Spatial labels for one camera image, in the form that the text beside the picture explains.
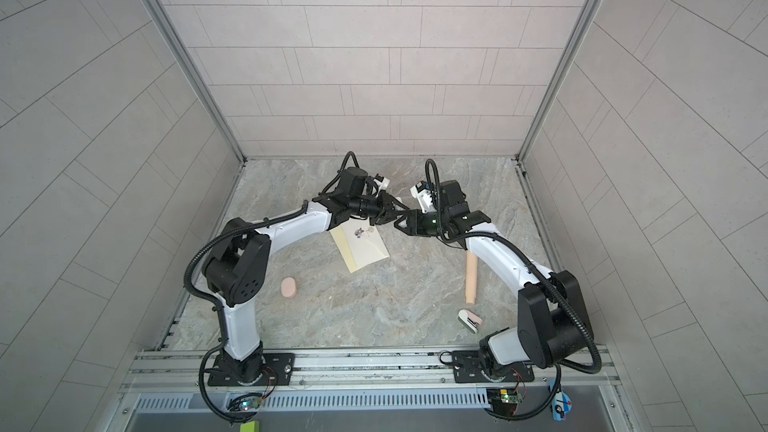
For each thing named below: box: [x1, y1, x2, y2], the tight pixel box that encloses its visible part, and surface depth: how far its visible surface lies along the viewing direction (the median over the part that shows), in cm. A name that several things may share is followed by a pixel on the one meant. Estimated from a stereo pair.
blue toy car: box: [548, 379, 573, 422], surface depth 67 cm
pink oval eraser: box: [281, 276, 298, 298], surface depth 84 cm
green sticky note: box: [240, 420, 260, 432], surface depth 64 cm
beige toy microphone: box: [465, 250, 478, 305], surface depth 86 cm
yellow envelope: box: [330, 226, 358, 273], surface depth 93 cm
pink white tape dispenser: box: [457, 309, 483, 334], surface depth 79 cm
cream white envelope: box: [341, 217, 390, 269], surface depth 94 cm
